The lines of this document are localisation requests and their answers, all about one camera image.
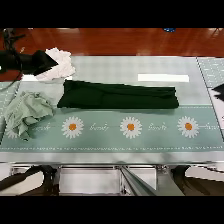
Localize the dark green garment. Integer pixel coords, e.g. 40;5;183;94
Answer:
56;79;180;110

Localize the white garment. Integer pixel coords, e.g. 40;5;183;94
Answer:
35;47;77;82

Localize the pale green garment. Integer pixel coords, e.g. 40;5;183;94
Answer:
3;91;55;141

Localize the black garment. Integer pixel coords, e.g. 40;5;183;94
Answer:
0;49;59;76

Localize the silver frame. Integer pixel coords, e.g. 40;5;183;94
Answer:
9;162;224;197

